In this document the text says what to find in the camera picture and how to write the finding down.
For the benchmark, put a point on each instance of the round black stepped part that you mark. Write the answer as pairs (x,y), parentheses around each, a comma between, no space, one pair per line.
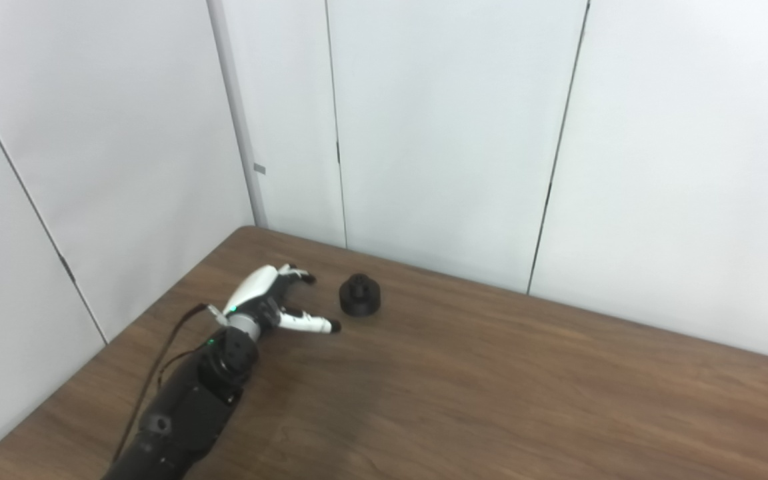
(360,297)

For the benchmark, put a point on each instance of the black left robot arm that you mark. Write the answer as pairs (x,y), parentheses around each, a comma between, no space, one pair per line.
(184,413)

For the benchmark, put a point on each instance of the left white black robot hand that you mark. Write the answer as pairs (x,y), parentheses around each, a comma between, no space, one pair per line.
(257,293)

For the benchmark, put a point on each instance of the grey metal post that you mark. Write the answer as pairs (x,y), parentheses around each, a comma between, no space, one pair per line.
(237,100)

